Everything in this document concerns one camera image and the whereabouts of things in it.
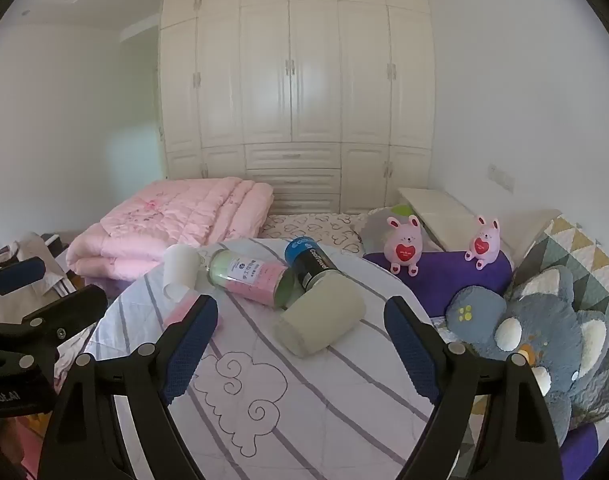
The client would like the cream wardrobe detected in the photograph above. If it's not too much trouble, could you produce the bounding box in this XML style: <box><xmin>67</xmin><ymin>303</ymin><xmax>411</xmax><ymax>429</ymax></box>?
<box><xmin>158</xmin><ymin>0</ymin><xmax>437</xmax><ymax>216</ymax></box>

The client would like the folded pink quilt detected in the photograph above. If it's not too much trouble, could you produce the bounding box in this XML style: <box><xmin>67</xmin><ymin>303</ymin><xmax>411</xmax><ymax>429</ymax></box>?
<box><xmin>65</xmin><ymin>177</ymin><xmax>276</xmax><ymax>282</ymax></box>

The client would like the pink green bottle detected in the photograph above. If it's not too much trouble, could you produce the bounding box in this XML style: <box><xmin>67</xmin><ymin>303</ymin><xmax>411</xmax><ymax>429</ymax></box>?
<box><xmin>204</xmin><ymin>248</ymin><xmax>303</xmax><ymax>311</ymax></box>

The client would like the large pink bunny toy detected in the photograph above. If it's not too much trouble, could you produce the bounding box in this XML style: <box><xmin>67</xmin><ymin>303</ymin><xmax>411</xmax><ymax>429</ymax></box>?
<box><xmin>383</xmin><ymin>214</ymin><xmax>425</xmax><ymax>276</ymax></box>

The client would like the grey plush toy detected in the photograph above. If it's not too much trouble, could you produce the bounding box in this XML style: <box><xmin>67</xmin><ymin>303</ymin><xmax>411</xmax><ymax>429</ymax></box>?
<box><xmin>444</xmin><ymin>265</ymin><xmax>609</xmax><ymax>447</ymax></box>

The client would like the white cup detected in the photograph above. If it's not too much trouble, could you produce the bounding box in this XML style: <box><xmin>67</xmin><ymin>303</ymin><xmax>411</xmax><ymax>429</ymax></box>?
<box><xmin>163</xmin><ymin>244</ymin><xmax>202</xmax><ymax>301</ymax></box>

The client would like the cream cup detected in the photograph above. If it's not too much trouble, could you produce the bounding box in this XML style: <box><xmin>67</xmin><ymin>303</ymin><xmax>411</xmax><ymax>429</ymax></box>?
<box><xmin>273</xmin><ymin>276</ymin><xmax>367</xmax><ymax>358</ymax></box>

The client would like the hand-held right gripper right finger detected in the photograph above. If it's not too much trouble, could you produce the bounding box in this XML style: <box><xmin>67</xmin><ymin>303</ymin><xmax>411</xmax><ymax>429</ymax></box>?
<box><xmin>383</xmin><ymin>296</ymin><xmax>565</xmax><ymax>480</ymax></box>

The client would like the round table striped cloth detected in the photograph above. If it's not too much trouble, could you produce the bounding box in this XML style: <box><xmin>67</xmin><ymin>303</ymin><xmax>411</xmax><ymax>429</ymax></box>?
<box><xmin>84</xmin><ymin>237</ymin><xmax>465</xmax><ymax>480</ymax></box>

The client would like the blue and black can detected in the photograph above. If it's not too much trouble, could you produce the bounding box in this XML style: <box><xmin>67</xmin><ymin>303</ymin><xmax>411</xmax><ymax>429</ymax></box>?
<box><xmin>283</xmin><ymin>236</ymin><xmax>345</xmax><ymax>294</ymax></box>

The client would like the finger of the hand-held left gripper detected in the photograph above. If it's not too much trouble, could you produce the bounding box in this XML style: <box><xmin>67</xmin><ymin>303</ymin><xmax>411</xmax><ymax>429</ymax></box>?
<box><xmin>0</xmin><ymin>285</ymin><xmax>108</xmax><ymax>369</ymax></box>
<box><xmin>0</xmin><ymin>257</ymin><xmax>46</xmax><ymax>307</ymax></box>

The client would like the pile of pale clothes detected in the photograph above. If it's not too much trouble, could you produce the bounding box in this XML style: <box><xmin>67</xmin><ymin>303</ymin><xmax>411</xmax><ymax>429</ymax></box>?
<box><xmin>0</xmin><ymin>232</ymin><xmax>88</xmax><ymax>323</ymax></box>

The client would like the grey green cushion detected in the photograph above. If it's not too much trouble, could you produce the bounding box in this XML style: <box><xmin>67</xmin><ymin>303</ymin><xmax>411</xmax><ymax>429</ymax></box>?
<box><xmin>359</xmin><ymin>204</ymin><xmax>426</xmax><ymax>256</ymax></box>

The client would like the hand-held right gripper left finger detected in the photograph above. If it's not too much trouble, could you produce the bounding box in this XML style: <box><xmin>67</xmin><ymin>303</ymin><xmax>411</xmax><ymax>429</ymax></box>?
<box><xmin>37</xmin><ymin>295</ymin><xmax>220</xmax><ymax>480</ymax></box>

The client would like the beige pillow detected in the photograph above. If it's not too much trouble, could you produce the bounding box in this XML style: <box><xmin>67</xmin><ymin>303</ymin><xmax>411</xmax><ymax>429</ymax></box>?
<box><xmin>484</xmin><ymin>209</ymin><xmax>561</xmax><ymax>273</ymax></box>

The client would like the white wall socket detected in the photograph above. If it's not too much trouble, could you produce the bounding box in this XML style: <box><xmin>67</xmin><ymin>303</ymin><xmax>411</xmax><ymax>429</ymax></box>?
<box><xmin>487</xmin><ymin>162</ymin><xmax>515</xmax><ymax>192</ymax></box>

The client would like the purple cushion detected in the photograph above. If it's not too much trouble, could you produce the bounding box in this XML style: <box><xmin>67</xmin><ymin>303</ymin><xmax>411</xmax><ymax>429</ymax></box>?
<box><xmin>363</xmin><ymin>249</ymin><xmax>514</xmax><ymax>319</ymax></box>

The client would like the heart print pillow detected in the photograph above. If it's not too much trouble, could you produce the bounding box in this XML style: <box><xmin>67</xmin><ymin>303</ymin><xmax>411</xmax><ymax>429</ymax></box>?
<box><xmin>258</xmin><ymin>212</ymin><xmax>367</xmax><ymax>257</ymax></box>

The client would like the small pink bunny toy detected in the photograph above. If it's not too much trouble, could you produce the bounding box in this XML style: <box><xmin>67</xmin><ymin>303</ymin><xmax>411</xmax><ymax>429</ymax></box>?
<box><xmin>465</xmin><ymin>215</ymin><xmax>502</xmax><ymax>271</ymax></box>

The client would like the triangle patchwork blanket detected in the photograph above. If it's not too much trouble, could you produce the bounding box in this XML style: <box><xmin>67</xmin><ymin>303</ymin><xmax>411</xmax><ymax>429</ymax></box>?
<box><xmin>513</xmin><ymin>214</ymin><xmax>609</xmax><ymax>323</ymax></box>

